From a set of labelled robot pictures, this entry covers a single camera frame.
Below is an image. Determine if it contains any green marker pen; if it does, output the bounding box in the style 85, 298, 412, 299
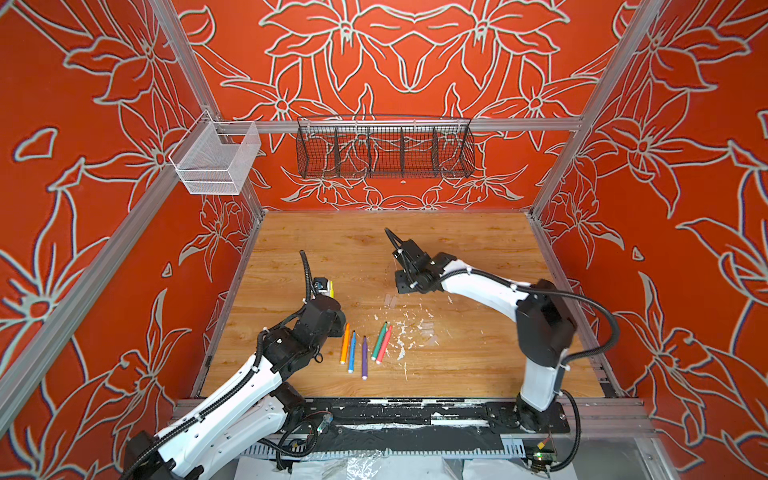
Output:
371, 321, 389, 361

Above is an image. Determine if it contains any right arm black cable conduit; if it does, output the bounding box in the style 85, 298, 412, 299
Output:
383, 227, 621, 472

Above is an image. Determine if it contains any blue marker pen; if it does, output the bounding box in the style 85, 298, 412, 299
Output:
347, 331, 357, 373

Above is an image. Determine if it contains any purple marker pen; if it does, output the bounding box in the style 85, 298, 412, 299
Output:
361, 336, 369, 381

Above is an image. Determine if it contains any black wire basket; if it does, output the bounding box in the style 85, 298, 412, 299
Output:
295, 114, 477, 180

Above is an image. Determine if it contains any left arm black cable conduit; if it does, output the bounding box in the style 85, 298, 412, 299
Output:
119, 250, 319, 480

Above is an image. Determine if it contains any orange marker pen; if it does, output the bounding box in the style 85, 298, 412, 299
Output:
340, 324, 351, 365

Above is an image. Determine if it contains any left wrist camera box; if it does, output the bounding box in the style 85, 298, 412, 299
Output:
312, 277, 334, 298

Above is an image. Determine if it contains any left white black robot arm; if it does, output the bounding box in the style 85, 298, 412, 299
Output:
121, 294, 346, 479

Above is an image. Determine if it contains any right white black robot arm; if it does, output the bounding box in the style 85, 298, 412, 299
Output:
385, 229, 576, 432

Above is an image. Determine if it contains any white mesh basket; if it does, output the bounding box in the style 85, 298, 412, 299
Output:
168, 110, 262, 196

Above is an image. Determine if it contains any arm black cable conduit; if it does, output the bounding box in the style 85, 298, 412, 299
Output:
119, 250, 319, 480
383, 227, 621, 472

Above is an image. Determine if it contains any pink marker pen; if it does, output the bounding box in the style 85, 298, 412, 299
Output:
376, 325, 393, 364

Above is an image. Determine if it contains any small green circuit board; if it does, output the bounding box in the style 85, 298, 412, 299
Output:
525, 439, 557, 473

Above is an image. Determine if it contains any white slotted cable duct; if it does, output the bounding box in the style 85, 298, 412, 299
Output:
239, 437, 526, 462

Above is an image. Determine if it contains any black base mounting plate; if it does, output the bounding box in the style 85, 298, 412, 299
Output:
289, 397, 571, 451

